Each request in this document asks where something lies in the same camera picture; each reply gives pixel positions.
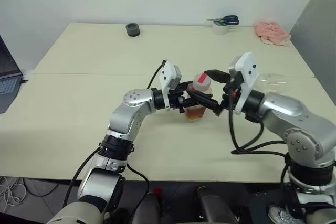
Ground clear wine glass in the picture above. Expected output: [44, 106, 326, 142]
[258, 72, 289, 94]

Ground white floor cables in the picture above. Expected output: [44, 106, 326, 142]
[0, 176, 27, 206]

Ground dark rounded shape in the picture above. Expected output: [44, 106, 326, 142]
[131, 191, 162, 224]
[195, 186, 237, 224]

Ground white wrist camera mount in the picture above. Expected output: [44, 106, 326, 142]
[159, 61, 183, 110]
[228, 52, 260, 116]

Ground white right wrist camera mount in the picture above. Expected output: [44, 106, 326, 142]
[228, 52, 260, 116]

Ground clear bottle with red label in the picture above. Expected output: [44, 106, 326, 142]
[184, 72, 213, 122]

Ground white cup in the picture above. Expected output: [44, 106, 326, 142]
[212, 19, 229, 36]

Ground black floor cable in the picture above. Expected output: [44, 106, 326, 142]
[23, 178, 62, 196]

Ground pink cloth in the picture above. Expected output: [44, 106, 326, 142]
[255, 20, 291, 47]

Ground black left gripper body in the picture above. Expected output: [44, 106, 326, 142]
[167, 81, 191, 115]

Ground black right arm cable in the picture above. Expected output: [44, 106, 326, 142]
[228, 87, 291, 190]

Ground blue-handled scissors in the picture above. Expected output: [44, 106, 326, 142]
[203, 15, 240, 27]

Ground grey partition panel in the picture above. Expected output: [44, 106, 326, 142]
[288, 0, 336, 79]

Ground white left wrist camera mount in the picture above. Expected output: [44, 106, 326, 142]
[159, 61, 183, 110]

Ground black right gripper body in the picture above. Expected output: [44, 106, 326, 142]
[221, 73, 243, 112]

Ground white sneaker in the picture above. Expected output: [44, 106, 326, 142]
[267, 204, 302, 224]

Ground dark grey round lid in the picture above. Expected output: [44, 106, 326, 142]
[125, 23, 140, 38]

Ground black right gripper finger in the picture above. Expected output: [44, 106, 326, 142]
[187, 91, 223, 116]
[204, 69, 230, 83]

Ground dark laptop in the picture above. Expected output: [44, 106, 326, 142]
[0, 35, 28, 114]

